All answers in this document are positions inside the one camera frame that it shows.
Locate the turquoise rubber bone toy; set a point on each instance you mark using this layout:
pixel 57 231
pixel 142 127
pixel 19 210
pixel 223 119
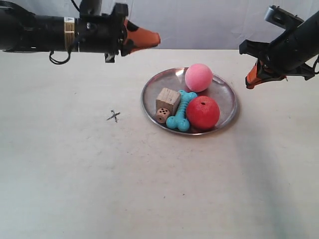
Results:
pixel 179 120

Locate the round silver metal plate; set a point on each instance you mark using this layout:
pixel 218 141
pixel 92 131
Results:
pixel 173 79

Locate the black cross mark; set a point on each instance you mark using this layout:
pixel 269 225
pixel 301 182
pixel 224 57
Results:
pixel 114 116

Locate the pink ball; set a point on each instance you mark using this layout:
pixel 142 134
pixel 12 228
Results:
pixel 198 77

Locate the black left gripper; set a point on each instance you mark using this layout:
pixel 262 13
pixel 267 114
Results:
pixel 99 32

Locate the red ball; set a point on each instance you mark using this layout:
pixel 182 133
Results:
pixel 203 112

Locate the large wooden cube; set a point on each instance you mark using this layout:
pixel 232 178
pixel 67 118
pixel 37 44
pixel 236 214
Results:
pixel 168 99

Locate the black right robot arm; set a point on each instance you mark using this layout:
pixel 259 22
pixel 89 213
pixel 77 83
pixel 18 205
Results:
pixel 287 54

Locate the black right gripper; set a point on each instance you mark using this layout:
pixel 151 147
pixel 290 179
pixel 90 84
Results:
pixel 283 57

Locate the small wooden die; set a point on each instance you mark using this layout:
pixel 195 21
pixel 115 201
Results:
pixel 161 115

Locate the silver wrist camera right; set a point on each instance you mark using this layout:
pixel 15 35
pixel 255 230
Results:
pixel 282 18

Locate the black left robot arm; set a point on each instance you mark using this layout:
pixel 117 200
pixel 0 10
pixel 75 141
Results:
pixel 22 31

